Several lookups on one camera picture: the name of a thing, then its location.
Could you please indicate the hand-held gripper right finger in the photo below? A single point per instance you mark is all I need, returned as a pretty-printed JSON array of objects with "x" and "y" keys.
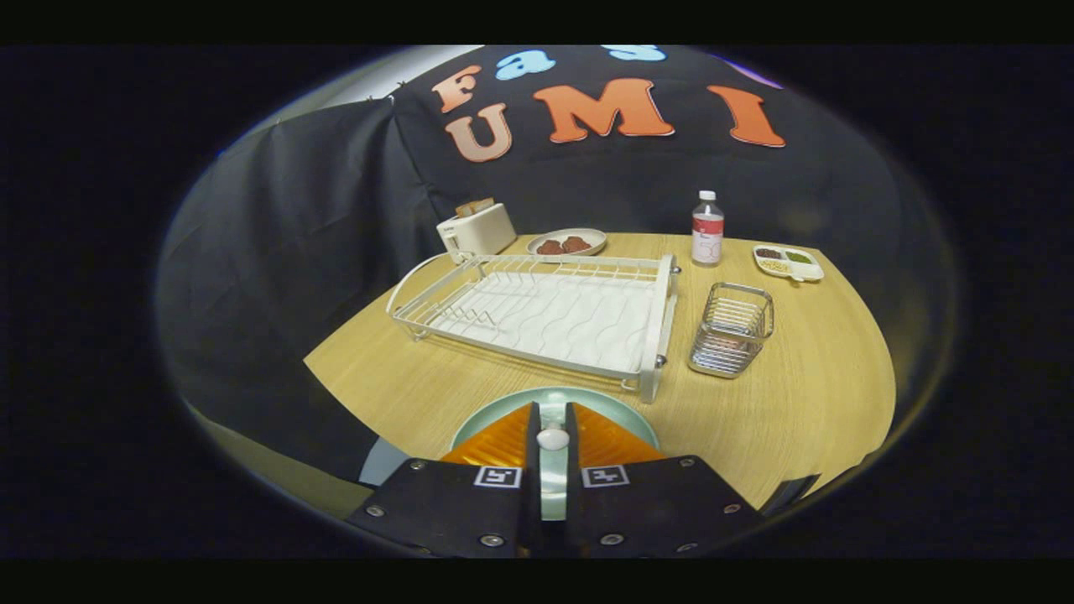
[{"x": 575, "y": 503}]

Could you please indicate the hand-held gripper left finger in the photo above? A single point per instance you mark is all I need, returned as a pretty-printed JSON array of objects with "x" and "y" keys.
[{"x": 530, "y": 503}]

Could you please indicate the light green plate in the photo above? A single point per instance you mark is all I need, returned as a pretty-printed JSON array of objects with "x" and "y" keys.
[{"x": 503, "y": 407}]

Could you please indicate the white oval plate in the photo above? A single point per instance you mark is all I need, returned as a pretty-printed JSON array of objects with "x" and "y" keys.
[{"x": 597, "y": 239}]

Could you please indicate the white divided dish with beans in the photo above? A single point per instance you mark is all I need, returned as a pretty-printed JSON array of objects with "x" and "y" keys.
[{"x": 776, "y": 267}]

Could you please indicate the white wavy drain tray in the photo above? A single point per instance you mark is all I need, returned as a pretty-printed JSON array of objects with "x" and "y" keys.
[{"x": 570, "y": 319}]

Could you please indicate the black tablet stand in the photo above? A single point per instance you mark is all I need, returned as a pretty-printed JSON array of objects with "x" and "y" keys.
[{"x": 793, "y": 493}]

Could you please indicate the brown cookie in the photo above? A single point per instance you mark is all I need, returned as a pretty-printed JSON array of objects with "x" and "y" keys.
[
  {"x": 550, "y": 247},
  {"x": 576, "y": 244}
]

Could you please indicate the white toaster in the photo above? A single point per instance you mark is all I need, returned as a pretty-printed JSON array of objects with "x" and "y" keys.
[{"x": 482, "y": 235}]

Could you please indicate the clear bottle with red label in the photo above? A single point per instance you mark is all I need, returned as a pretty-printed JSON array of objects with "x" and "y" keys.
[{"x": 707, "y": 235}]

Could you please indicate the bread slice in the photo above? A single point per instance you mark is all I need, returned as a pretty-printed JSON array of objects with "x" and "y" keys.
[{"x": 474, "y": 206}]

